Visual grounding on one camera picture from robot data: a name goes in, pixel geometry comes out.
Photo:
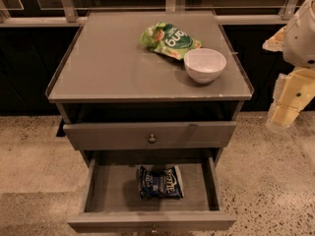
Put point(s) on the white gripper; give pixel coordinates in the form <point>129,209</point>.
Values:
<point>300,39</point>

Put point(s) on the blue chip bag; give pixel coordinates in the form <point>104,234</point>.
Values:
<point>167,183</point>

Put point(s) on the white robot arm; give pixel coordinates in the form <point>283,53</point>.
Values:
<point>299,45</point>

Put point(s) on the green chip bag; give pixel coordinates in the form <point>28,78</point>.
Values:
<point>166,39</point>

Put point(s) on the grey drawer cabinet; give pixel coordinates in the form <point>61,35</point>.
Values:
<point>109,77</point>

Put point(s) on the brass top drawer knob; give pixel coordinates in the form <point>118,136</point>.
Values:
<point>152,139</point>

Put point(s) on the brass drawer knob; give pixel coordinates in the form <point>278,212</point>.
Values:
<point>152,139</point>
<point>154,230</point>

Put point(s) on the brass middle drawer knob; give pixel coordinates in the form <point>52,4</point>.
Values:
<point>154,230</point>

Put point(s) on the closed grey top drawer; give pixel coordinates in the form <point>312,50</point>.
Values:
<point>117,136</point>

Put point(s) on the open grey middle drawer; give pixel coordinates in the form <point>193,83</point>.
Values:
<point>111,202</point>

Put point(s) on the white bowl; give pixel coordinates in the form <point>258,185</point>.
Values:
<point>203,65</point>

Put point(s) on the metal railing frame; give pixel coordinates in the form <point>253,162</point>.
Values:
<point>72,13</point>

